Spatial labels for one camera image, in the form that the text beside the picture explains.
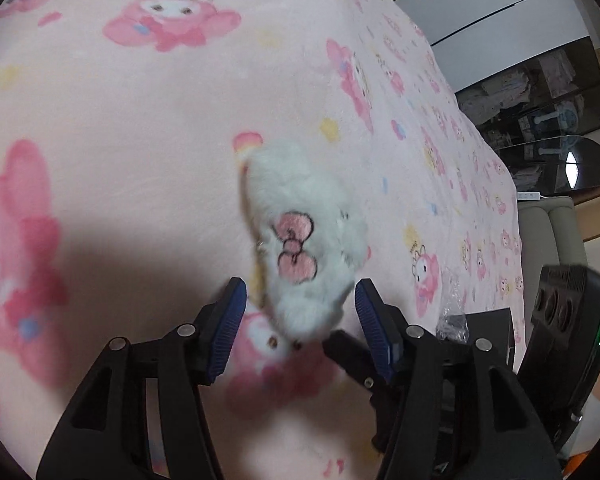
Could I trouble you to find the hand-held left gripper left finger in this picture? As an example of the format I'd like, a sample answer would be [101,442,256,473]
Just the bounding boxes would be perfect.
[36,276,248,480]

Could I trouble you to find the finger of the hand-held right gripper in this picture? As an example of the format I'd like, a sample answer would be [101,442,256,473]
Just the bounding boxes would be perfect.
[322,330,396,453]

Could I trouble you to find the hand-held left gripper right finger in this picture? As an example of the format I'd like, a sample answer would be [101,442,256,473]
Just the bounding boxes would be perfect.
[354,278,563,480]

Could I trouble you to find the white fluffy bow sock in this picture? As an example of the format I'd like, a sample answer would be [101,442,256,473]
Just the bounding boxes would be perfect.
[237,140,371,346]

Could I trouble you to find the clear plastic packet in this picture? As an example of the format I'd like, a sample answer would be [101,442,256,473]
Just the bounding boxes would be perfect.
[437,280,471,343]

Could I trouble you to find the grey padded sofa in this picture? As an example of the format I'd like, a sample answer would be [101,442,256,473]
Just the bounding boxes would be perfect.
[517,196,588,376]

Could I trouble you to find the oval glass table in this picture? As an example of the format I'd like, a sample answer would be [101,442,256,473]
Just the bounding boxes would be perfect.
[497,135,600,196]

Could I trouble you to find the pink printed blanket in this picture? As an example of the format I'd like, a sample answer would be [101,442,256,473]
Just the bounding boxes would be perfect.
[0,0,526,480]

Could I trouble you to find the dark glass cabinet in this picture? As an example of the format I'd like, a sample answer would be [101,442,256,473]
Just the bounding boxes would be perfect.
[455,37,600,148]

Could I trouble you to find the white wardrobe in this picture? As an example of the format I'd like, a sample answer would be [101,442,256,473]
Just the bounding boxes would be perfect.
[395,0,596,93]

